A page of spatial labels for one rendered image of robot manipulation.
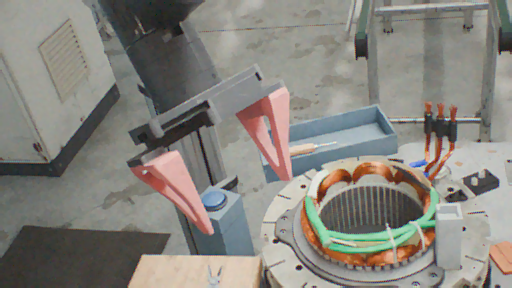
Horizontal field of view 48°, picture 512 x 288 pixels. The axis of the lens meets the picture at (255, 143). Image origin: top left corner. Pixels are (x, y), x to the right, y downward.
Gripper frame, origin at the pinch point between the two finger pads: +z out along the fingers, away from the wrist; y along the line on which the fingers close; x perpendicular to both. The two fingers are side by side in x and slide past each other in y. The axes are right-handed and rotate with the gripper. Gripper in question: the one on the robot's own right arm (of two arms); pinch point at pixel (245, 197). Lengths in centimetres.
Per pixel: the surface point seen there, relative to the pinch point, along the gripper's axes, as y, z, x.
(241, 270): 8.5, 16.9, 34.1
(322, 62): 191, 16, 244
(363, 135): 48, 14, 47
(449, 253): 25.5, 23.3, 11.5
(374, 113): 52, 12, 46
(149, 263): -0.3, 10.9, 44.3
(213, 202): 16, 10, 50
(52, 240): 6, 23, 231
